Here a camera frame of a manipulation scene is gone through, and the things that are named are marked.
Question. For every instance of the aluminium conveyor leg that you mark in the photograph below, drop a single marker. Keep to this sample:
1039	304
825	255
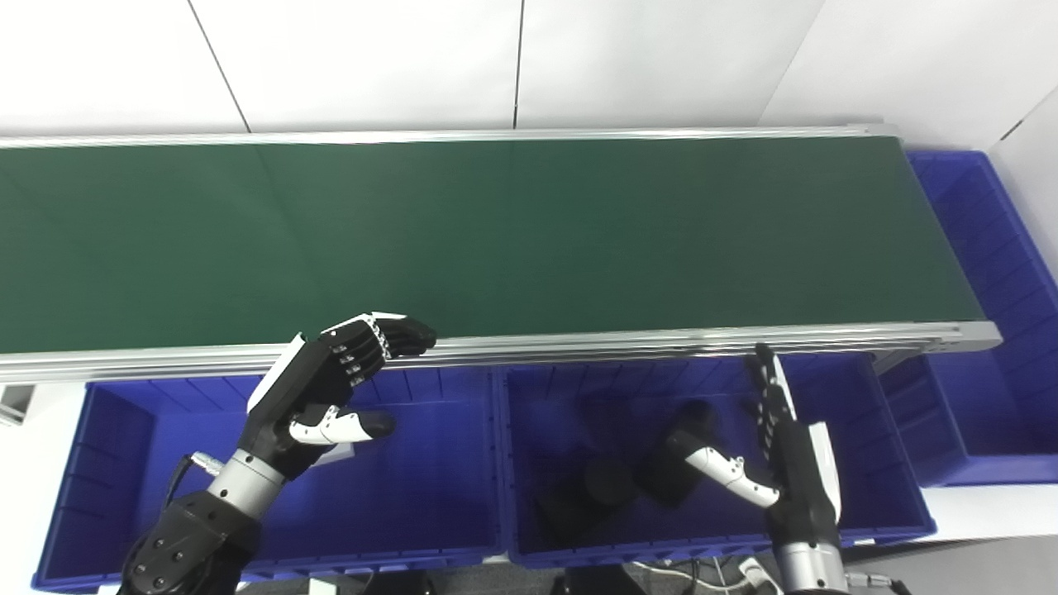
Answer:
16	405

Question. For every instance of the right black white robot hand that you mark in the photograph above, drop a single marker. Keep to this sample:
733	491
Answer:
806	487

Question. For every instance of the blue plastic bin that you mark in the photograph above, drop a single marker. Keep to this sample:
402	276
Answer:
984	413
860	463
124	479

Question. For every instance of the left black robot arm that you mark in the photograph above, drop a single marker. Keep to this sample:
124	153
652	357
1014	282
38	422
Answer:
198	537

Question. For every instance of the white paper label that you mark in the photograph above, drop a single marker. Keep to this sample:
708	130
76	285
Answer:
340	454

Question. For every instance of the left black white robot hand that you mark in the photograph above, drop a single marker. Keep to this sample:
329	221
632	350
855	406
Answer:
306	388

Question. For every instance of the black cylinder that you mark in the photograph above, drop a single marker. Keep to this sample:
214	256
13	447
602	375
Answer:
591	496
669	471

